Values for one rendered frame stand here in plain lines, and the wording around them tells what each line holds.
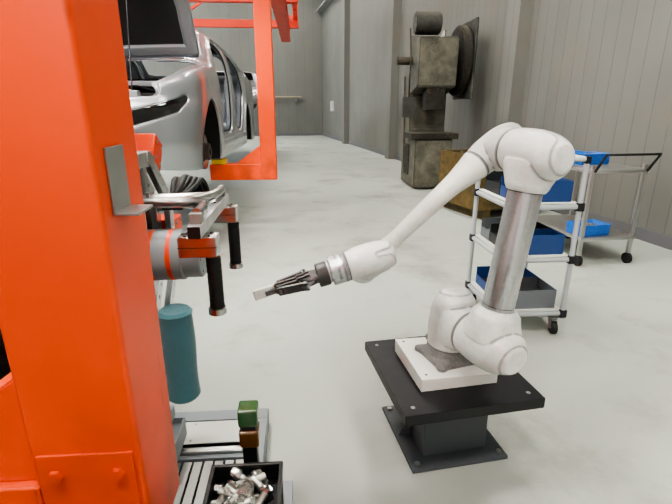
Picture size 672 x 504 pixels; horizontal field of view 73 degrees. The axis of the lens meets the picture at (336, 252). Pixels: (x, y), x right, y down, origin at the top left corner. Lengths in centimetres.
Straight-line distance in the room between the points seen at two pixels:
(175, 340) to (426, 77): 650
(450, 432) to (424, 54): 617
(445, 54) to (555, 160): 613
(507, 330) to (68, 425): 117
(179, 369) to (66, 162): 75
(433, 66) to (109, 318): 692
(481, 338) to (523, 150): 58
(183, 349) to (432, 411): 81
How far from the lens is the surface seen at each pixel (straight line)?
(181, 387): 131
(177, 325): 122
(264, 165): 483
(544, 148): 138
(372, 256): 135
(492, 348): 149
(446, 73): 743
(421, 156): 732
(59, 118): 65
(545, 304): 285
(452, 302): 163
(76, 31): 65
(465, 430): 186
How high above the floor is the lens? 123
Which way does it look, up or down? 18 degrees down
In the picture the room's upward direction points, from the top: straight up
